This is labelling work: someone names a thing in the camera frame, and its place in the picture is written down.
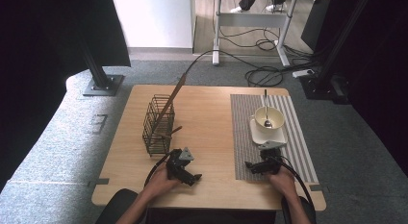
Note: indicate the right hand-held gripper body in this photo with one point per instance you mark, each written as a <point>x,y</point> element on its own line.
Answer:
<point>271,160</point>

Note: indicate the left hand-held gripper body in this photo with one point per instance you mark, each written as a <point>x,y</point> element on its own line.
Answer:
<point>177,163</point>

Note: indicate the white square plate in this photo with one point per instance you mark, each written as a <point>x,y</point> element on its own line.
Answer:
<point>256,136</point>

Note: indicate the person's right hand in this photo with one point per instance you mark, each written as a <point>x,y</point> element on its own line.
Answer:
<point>284,182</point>

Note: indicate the person's left hand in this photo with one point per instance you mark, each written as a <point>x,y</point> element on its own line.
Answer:
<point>159,184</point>

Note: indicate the striped grey placemat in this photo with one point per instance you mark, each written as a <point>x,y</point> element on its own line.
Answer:
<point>243,147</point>

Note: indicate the cream bowl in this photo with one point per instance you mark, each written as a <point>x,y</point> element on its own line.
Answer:
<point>277,119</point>

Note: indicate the grey tape strip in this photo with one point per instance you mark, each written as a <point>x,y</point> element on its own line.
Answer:
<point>318,188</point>
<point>98,182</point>

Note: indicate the metal spoon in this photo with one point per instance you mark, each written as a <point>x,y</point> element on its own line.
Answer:
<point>266,104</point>

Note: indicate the black chair armrest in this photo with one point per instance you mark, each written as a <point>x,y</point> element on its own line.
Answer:
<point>309,214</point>
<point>117,203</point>

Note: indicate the white power strip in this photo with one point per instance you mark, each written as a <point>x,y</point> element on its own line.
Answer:
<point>303,73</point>

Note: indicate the black metal stand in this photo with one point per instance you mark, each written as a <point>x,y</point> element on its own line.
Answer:
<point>101,84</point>
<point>336,47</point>

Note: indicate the black panel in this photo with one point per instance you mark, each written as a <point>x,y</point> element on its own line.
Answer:
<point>312,25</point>

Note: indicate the white desk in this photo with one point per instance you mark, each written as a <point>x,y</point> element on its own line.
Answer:
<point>253,19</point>

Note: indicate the black curtain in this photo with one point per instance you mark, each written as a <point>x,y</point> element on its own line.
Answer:
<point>385,73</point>
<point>48,41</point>

